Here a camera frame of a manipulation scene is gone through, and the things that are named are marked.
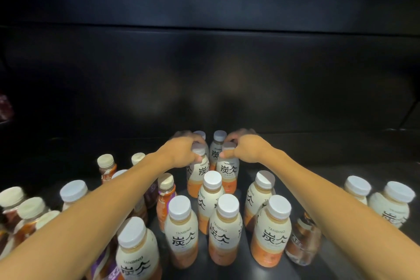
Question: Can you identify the black shelf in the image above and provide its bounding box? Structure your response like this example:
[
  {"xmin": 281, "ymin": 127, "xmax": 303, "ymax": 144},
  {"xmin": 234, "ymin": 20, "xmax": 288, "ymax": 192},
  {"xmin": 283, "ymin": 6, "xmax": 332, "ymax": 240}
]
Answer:
[{"xmin": 0, "ymin": 0, "xmax": 420, "ymax": 280}]

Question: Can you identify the person's right forearm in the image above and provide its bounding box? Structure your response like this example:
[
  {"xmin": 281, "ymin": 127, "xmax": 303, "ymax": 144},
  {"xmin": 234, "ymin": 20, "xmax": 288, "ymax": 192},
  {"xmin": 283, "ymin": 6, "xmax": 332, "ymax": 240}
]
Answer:
[{"xmin": 262, "ymin": 147, "xmax": 420, "ymax": 280}]

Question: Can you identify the person's left hand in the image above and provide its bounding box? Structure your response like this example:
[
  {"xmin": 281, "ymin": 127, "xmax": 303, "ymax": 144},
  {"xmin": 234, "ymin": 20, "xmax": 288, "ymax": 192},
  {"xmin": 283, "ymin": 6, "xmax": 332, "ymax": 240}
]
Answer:
[{"xmin": 157, "ymin": 130, "xmax": 206, "ymax": 169}]

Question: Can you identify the person's right hand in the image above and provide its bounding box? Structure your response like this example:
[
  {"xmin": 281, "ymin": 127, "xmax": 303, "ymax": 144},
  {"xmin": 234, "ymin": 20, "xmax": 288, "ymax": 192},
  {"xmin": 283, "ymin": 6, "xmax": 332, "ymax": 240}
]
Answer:
[{"xmin": 219, "ymin": 128, "xmax": 275, "ymax": 164}]

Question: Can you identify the person's left forearm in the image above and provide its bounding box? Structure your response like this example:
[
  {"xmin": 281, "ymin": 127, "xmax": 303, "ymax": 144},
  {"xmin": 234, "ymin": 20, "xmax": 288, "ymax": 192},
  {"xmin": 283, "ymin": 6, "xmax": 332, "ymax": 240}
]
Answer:
[{"xmin": 0, "ymin": 151, "xmax": 171, "ymax": 280}]

